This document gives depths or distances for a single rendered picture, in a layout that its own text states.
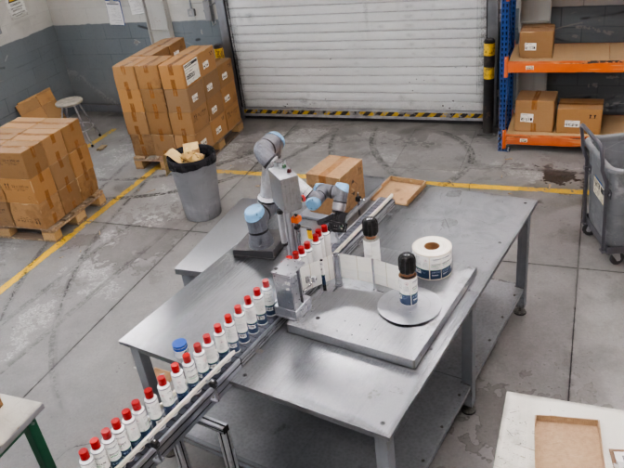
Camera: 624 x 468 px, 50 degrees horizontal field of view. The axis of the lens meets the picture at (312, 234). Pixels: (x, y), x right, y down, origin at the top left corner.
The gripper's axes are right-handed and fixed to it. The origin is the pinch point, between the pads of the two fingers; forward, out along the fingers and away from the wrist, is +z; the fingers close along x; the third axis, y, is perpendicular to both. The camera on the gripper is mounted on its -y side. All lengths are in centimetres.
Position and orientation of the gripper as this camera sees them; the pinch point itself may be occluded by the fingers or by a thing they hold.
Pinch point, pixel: (329, 245)
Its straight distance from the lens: 372.3
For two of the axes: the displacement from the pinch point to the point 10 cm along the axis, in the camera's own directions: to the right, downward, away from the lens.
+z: -1.6, 9.8, 0.7
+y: 8.5, 1.7, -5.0
